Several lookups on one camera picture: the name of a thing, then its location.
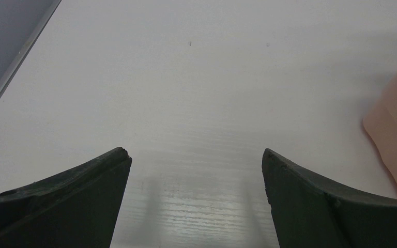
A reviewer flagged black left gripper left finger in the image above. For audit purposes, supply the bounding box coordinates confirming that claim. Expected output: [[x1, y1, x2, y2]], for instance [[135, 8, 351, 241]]
[[0, 147, 132, 247]]

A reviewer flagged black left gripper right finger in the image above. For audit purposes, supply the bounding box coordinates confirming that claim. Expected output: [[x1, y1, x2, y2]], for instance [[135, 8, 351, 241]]
[[262, 149, 397, 247]]

